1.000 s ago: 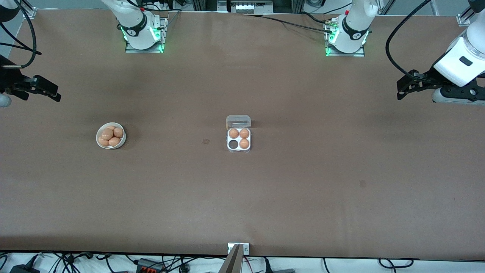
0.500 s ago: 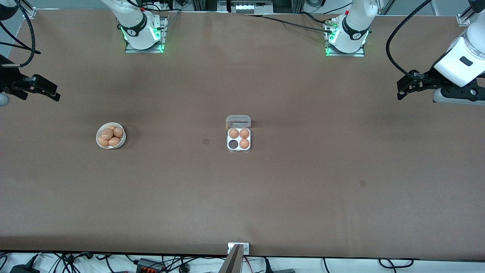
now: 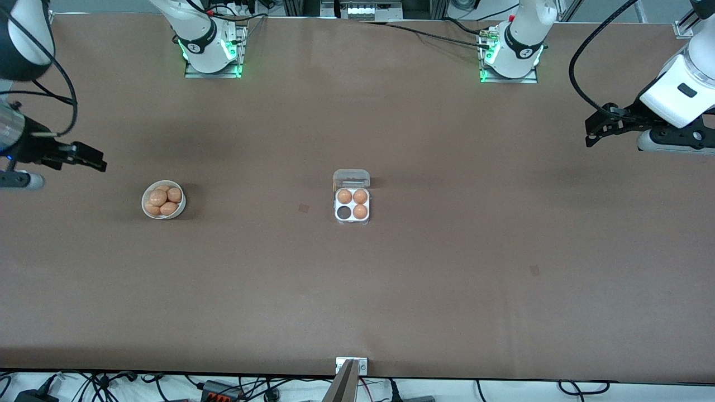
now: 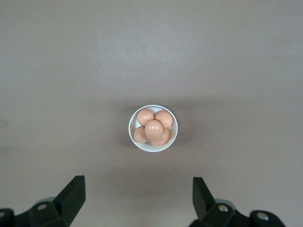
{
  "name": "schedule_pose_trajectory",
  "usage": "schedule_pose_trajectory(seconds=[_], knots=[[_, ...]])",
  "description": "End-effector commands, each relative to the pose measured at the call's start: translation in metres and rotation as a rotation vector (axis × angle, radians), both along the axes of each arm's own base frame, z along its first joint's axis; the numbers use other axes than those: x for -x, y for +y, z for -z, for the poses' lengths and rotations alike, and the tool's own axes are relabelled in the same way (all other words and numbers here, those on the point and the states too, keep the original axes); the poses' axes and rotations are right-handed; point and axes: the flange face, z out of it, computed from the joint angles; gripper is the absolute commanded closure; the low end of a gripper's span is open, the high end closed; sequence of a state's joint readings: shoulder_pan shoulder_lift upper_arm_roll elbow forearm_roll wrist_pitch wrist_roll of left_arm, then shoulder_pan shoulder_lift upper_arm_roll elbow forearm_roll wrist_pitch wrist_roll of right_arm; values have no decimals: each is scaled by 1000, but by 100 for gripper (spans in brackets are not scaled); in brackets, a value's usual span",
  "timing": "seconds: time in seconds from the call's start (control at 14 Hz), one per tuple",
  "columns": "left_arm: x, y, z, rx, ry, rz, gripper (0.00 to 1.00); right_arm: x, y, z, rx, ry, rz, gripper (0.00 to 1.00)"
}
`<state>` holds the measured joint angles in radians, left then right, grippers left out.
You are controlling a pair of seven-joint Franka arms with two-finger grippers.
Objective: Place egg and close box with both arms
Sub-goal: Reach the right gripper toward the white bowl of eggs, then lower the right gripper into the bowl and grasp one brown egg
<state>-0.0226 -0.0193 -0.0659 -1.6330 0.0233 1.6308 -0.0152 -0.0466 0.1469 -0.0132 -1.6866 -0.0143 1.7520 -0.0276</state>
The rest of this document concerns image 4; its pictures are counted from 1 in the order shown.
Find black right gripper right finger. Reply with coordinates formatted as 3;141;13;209
189;176;285;227

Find white round bowl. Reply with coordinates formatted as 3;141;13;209
128;105;178;152

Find brown egg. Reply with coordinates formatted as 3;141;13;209
151;128;170;147
136;108;154;126
133;126;149;143
154;110;174;129
144;119;164;140

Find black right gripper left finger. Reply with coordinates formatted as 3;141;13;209
0;175;86;227

